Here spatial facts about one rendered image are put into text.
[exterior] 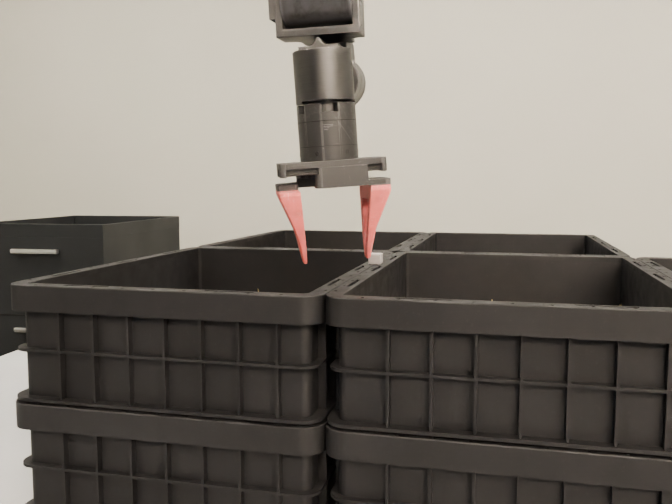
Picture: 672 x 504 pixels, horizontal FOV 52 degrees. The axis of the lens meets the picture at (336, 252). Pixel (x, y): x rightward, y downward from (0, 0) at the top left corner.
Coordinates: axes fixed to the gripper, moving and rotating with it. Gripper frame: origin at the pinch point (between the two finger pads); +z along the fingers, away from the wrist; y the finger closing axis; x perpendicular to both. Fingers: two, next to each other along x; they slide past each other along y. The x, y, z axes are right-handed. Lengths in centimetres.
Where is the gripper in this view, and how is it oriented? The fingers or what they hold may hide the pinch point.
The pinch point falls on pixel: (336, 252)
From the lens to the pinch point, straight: 69.2
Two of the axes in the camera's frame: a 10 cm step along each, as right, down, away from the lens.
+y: -9.9, 0.9, -1.2
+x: 1.3, 1.4, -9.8
